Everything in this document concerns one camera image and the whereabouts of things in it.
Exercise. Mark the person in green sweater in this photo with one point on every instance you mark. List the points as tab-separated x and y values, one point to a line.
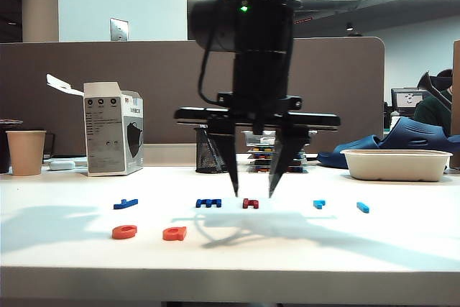
431	116

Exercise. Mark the white face mask box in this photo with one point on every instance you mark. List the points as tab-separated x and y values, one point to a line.
108	133

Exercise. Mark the small white plastic device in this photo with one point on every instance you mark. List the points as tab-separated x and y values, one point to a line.
62	165

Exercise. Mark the dark grey chair headrest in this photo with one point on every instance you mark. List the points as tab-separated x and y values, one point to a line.
433	85

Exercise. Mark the beige pulp food container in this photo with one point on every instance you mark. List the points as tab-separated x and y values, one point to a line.
395	168

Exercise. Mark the stack of clear letter boxes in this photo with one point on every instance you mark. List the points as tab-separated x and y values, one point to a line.
258	170

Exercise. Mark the black mesh pen holder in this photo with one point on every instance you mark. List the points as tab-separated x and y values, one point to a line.
205	157

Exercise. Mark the white marker inside case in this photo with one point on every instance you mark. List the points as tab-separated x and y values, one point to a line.
267	141

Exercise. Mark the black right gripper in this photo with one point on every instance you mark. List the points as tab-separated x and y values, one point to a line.
260	77

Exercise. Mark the light blue letter r magnet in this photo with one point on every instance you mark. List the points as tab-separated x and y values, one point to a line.
317	205

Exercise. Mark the small white bottle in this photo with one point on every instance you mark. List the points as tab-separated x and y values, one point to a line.
395	119

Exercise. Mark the dark blue letter m magnet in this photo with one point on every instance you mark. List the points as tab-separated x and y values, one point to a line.
206	202

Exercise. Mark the dark blue letter y magnet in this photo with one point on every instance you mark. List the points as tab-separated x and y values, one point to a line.
125	205

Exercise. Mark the brown paper cup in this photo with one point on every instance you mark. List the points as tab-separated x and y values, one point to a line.
26	153

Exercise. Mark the brown wooden panel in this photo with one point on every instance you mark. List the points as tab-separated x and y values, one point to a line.
456	105

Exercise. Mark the orange letter a magnet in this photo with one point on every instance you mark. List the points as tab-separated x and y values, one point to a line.
179	236

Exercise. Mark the orange letter c magnet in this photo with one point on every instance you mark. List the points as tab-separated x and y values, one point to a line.
118	233

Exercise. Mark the brown desk partition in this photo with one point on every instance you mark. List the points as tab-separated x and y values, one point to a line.
108	69

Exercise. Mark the teal letter magnet tray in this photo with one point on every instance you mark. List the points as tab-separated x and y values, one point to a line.
260	156
260	149
260	163

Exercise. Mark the dark blue rubber slipper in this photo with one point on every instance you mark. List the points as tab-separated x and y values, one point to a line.
413	133
355	142

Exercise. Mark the red letter h magnet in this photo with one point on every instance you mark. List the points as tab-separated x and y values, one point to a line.
246	203

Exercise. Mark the black computer monitor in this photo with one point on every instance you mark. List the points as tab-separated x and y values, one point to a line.
406	99

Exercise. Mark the metal wall switch plate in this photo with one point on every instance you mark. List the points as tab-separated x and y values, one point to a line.
119	29

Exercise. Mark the light blue letter l magnet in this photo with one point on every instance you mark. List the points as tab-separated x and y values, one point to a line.
363	207

